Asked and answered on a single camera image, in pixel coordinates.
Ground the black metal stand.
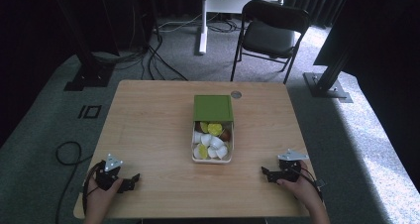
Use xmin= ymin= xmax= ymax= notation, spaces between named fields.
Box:
xmin=49 ymin=0 xmax=116 ymax=92
xmin=302 ymin=44 xmax=355 ymax=104

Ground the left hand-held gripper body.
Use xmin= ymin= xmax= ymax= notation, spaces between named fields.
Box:
xmin=94 ymin=153 xmax=125 ymax=192

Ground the bundle of floor cables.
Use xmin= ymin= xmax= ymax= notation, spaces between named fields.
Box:
xmin=92 ymin=5 xmax=242 ymax=82

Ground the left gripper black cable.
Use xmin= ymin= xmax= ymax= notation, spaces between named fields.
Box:
xmin=81 ymin=160 xmax=106 ymax=216

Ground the dark panel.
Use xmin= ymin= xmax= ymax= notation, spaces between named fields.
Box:
xmin=312 ymin=0 xmax=420 ymax=86

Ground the white box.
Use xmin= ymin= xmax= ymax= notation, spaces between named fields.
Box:
xmin=190 ymin=119 xmax=236 ymax=165

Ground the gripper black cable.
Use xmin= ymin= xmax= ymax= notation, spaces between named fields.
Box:
xmin=81 ymin=160 xmax=106 ymax=216
xmin=295 ymin=166 xmax=327 ymax=202

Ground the black folding chair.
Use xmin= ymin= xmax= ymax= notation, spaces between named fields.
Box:
xmin=230 ymin=0 xmax=312 ymax=85

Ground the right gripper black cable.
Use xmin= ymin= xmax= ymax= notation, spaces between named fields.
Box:
xmin=295 ymin=166 xmax=327 ymax=202

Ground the black floor cable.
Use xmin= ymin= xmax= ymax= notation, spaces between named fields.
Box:
xmin=54 ymin=141 xmax=94 ymax=224

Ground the pile of small capsules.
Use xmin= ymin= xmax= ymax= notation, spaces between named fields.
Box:
xmin=192 ymin=121 xmax=233 ymax=161

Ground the person's left hand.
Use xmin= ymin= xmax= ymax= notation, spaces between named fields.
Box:
xmin=86 ymin=176 xmax=125 ymax=219

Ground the person's right hand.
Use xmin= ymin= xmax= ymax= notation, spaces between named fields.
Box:
xmin=276 ymin=160 xmax=323 ymax=212

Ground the white desk frame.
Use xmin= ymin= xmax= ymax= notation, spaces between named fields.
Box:
xmin=197 ymin=0 xmax=289 ymax=56

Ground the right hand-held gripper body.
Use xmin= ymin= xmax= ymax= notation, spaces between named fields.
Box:
xmin=276 ymin=148 xmax=310 ymax=182

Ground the green box lid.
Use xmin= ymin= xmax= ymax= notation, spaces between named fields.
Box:
xmin=192 ymin=94 xmax=235 ymax=124

